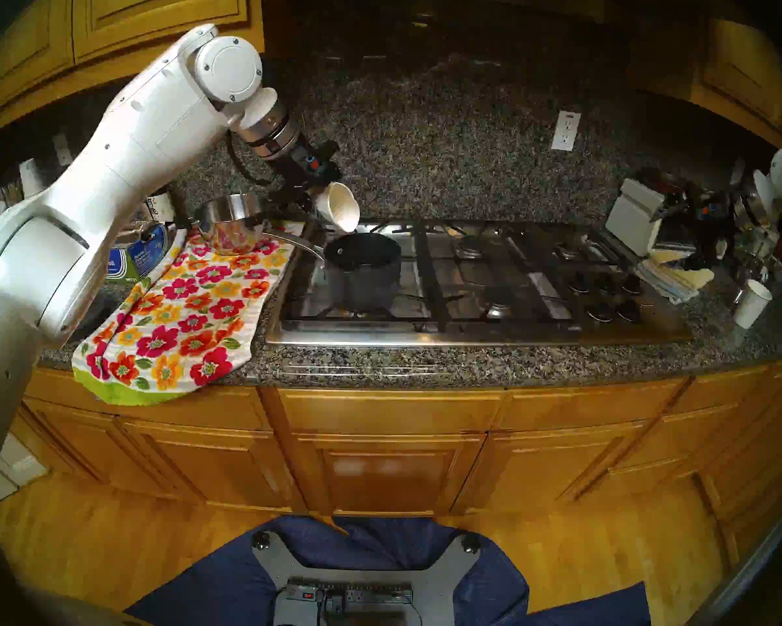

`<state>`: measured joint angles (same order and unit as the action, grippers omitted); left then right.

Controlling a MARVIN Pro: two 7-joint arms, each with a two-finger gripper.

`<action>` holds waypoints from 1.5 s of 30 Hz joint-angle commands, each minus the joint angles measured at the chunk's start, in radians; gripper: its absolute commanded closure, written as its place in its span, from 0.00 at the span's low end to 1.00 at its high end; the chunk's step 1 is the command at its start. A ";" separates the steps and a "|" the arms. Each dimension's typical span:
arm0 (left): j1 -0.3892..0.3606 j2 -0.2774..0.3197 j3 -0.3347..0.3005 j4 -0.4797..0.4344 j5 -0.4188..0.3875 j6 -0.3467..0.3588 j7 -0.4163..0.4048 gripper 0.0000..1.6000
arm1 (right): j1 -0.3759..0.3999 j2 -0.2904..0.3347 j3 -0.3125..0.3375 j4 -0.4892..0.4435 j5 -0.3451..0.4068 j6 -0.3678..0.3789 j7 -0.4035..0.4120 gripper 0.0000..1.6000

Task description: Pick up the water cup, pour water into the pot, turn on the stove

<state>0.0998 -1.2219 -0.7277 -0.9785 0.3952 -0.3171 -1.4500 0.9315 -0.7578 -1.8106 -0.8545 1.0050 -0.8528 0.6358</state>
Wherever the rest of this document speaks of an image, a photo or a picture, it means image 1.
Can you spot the stainless steel stock pot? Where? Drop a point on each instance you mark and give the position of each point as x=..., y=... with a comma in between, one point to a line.
x=228, y=230

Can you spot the stainless steel gas cooktop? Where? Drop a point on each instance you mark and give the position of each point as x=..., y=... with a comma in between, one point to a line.
x=469, y=334

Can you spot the blue foodservice foil box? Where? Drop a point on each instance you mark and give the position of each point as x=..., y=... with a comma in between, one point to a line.
x=136, y=259

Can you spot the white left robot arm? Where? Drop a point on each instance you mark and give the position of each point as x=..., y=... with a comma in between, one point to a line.
x=136, y=129

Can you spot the dark bottle with white label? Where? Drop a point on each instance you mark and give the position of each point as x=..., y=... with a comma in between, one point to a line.
x=162, y=207

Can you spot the wooden upper cabinet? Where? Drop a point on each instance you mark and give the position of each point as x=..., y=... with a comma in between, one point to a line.
x=743, y=70
x=136, y=8

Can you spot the white wall power outlet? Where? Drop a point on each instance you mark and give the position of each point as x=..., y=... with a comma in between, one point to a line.
x=565, y=131

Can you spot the white wall switch plate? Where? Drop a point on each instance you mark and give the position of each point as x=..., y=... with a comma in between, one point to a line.
x=737, y=171
x=61, y=150

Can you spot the stack of white paper cups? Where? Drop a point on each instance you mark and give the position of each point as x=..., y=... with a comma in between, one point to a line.
x=31, y=175

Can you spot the black stove knob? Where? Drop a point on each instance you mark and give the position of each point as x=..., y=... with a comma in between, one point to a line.
x=576, y=282
x=599, y=312
x=604, y=283
x=627, y=312
x=631, y=284

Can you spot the grey power strip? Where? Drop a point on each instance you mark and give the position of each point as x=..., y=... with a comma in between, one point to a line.
x=365, y=593

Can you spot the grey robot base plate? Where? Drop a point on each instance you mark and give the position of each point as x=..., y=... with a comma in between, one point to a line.
x=365, y=569

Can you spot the small white paper cup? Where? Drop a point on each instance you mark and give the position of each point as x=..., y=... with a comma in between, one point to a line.
x=751, y=305

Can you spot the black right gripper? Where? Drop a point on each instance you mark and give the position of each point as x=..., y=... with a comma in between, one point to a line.
x=710, y=230

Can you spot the large white paper cup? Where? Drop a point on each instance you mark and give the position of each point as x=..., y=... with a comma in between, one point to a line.
x=342, y=210

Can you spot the chrome metal utensils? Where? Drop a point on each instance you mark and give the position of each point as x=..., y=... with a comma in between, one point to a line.
x=752, y=253

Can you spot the floral kitchen towel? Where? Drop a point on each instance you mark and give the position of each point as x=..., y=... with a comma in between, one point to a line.
x=189, y=318

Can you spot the folded striped dish cloth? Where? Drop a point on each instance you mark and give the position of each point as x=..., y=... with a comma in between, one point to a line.
x=674, y=279

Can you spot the blue moving blanket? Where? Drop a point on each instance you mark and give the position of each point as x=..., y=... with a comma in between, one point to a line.
x=234, y=585

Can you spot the wooden lower cabinet run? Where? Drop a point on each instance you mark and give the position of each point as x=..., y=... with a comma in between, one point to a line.
x=384, y=462

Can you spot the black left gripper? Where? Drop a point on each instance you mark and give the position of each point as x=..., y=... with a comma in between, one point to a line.
x=309, y=168

